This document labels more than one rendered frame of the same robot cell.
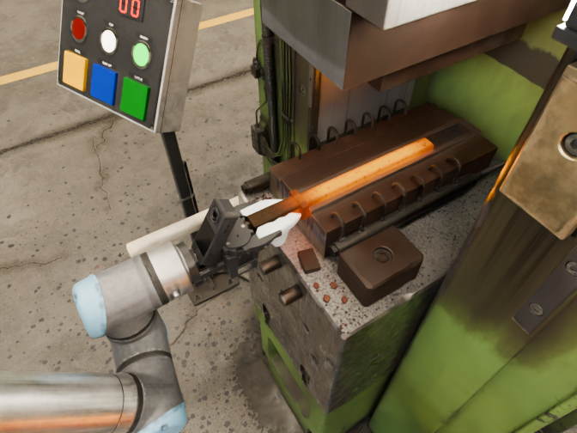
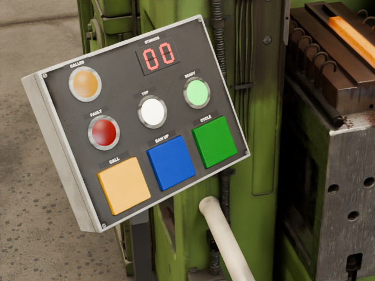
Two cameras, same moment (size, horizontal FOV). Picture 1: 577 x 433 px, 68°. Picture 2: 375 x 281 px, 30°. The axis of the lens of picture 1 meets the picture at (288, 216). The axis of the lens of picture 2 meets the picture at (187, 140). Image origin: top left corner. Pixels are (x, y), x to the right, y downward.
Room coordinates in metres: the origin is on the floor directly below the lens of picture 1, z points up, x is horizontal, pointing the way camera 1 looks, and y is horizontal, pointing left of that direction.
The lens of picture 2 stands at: (0.53, 1.36, 1.70)
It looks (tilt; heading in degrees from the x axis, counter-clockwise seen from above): 33 degrees down; 288
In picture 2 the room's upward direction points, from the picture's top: 2 degrees counter-clockwise
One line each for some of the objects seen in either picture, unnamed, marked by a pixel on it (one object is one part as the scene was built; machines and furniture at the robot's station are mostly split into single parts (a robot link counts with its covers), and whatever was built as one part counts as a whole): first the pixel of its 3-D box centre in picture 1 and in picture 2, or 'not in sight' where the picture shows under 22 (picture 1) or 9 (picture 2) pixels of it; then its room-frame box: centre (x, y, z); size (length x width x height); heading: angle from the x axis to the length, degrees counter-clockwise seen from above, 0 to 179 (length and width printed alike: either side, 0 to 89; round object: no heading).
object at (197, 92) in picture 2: (141, 54); (196, 92); (0.84, 0.31, 1.09); 0.05 x 0.03 x 0.04; 31
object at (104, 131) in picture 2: (79, 28); (104, 132); (0.95, 0.48, 1.09); 0.05 x 0.03 x 0.04; 31
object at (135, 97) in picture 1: (136, 99); (214, 141); (0.80, 0.34, 1.01); 0.07 x 0.05 x 0.07; 56
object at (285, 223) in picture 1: (279, 234); not in sight; (0.45, 0.02, 0.98); 0.09 x 0.03 x 0.06; 114
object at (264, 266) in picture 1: (269, 265); not in sight; (0.46, 0.04, 0.87); 0.04 x 0.03 x 0.03; 121
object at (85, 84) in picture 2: not in sight; (85, 84); (0.99, 0.45, 1.16); 0.05 x 0.03 x 0.04; 31
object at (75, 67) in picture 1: (76, 70); (123, 185); (0.92, 0.50, 1.01); 0.07 x 0.05 x 0.07; 56
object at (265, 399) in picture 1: (280, 387); not in sight; (0.51, 0.03, 0.01); 0.58 x 0.39 x 0.01; 31
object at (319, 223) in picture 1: (382, 167); (338, 51); (0.64, -0.19, 0.96); 0.42 x 0.20 x 0.09; 121
